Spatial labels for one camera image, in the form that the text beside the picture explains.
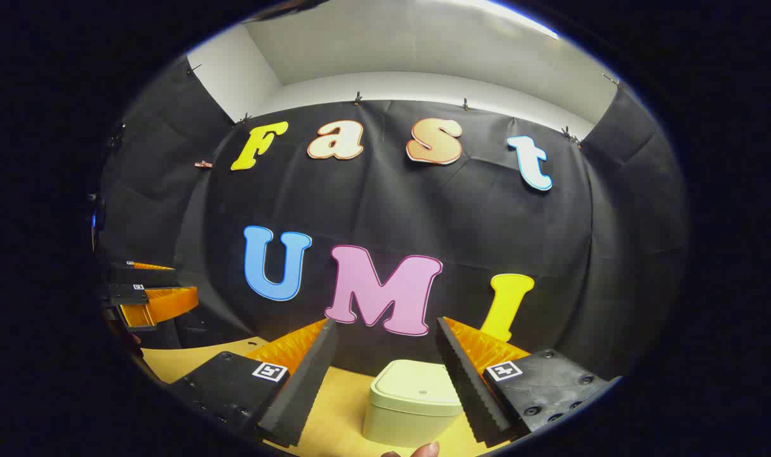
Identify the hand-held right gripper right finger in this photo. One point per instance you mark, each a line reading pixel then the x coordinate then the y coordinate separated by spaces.
pixel 468 393

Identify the wooden desktop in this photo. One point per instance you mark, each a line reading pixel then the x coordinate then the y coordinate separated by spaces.
pixel 341 406

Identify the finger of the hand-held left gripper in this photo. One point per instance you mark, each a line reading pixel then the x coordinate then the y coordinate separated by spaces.
pixel 147 276
pixel 163 304

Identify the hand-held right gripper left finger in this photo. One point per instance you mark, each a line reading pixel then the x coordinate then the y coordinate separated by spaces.
pixel 309 387

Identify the black backdrop cloth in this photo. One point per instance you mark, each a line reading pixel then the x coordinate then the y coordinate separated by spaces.
pixel 392 203

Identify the green desktop garbage bin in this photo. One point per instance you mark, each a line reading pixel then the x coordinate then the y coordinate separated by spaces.
pixel 411 393

